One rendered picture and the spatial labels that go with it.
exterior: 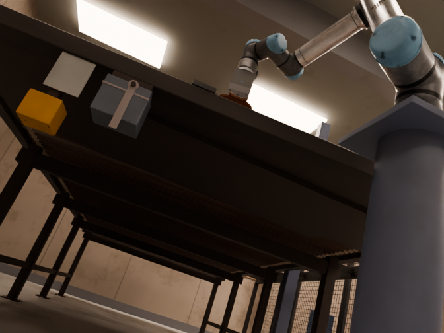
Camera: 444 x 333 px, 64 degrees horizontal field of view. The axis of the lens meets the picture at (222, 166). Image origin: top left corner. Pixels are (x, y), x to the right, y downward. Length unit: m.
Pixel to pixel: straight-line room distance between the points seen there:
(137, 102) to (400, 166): 0.70
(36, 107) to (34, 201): 5.12
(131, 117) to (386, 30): 0.71
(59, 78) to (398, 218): 0.94
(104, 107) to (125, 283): 5.04
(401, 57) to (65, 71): 0.89
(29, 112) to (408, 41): 0.96
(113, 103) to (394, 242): 0.78
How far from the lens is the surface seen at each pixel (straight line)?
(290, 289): 3.17
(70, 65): 1.14
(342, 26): 1.46
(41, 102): 1.06
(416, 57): 1.02
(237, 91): 1.39
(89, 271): 5.93
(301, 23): 3.77
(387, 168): 0.93
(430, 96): 1.07
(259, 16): 3.62
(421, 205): 0.88
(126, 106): 1.03
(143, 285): 5.96
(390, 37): 1.02
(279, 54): 1.46
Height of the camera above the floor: 0.30
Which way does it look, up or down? 23 degrees up
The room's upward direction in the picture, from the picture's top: 19 degrees clockwise
